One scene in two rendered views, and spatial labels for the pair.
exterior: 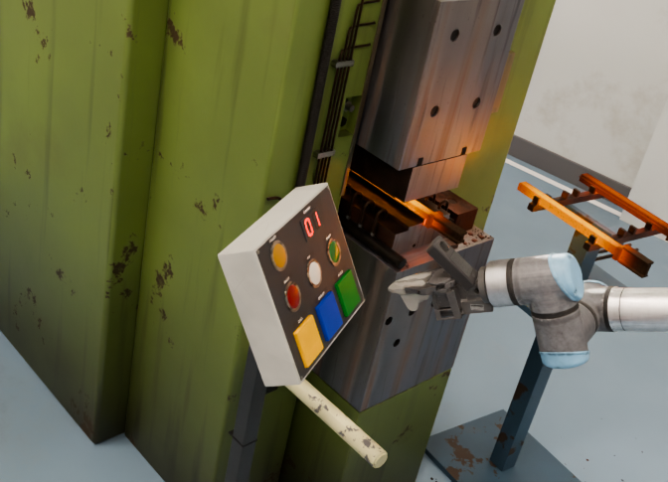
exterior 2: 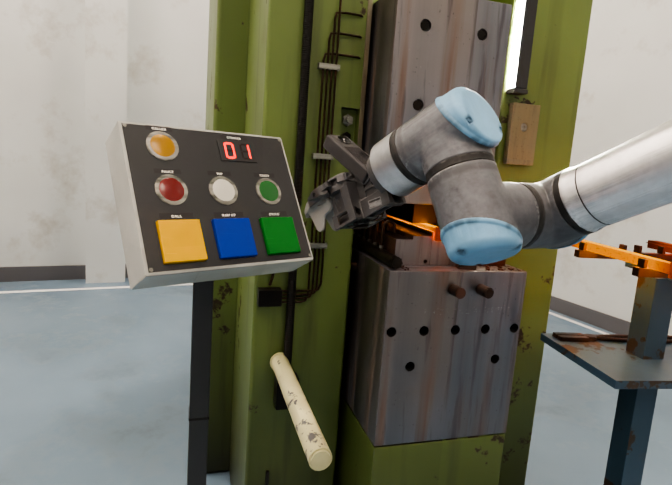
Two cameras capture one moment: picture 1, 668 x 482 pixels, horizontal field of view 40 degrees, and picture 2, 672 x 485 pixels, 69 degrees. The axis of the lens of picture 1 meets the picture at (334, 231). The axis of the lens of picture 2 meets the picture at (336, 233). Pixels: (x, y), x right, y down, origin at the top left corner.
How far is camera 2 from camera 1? 140 cm
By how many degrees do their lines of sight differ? 36
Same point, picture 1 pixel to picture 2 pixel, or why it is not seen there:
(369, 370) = (377, 392)
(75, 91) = not seen: hidden behind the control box
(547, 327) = (437, 186)
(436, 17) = not seen: outside the picture
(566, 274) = (452, 96)
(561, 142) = not seen: outside the picture
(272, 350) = (130, 237)
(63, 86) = not seen: hidden behind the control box
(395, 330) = (403, 348)
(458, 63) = (438, 57)
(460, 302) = (359, 202)
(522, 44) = (550, 103)
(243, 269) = (114, 148)
